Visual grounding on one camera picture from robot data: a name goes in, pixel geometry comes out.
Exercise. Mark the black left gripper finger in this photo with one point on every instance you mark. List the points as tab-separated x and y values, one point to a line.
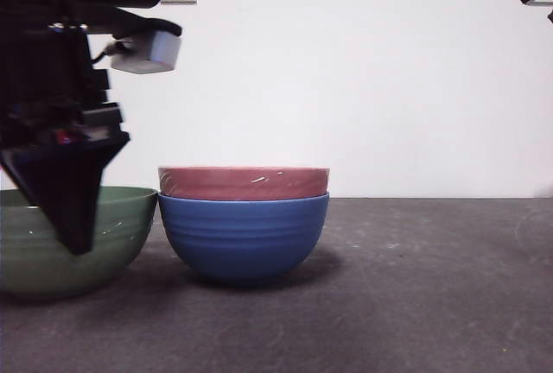
65	191

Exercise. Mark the green ribbed bowl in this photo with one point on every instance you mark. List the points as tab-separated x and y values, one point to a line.
121	239

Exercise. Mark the red ribbed bowl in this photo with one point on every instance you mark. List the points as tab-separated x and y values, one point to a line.
216	183

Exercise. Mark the blue ribbed bowl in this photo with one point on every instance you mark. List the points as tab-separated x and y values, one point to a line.
242	239

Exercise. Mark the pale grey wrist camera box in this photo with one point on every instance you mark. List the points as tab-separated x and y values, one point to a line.
160	51

